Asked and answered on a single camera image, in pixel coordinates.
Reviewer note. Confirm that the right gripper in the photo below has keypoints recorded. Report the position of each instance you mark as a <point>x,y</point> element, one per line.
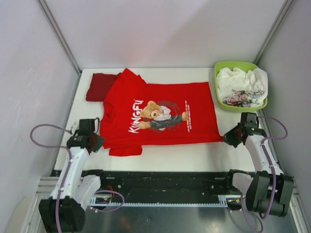
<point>228,137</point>

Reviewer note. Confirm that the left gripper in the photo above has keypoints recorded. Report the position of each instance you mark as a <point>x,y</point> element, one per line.
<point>99,144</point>

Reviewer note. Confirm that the bright red kungfu t-shirt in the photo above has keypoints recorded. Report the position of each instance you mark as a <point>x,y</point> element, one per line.
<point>137,114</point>

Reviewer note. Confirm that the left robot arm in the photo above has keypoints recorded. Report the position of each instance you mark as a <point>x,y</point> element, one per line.
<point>64,211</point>

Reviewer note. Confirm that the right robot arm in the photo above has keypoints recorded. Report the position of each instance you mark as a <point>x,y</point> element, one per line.
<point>269,191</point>

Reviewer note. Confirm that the white printed t-shirt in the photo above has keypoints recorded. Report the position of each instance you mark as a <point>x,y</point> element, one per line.
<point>238,88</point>

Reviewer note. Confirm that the folded dark red shirt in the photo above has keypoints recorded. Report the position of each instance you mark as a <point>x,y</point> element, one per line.
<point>100,86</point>

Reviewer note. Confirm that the green plastic basket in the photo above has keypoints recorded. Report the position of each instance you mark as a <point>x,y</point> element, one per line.
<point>245,66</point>

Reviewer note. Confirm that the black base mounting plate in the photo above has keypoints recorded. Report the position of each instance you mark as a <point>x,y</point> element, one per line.
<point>173,187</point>

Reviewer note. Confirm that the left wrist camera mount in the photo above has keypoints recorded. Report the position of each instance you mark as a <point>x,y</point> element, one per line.
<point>74,127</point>

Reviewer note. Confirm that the white cable duct rail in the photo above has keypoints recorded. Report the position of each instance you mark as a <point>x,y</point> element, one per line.
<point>221,201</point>

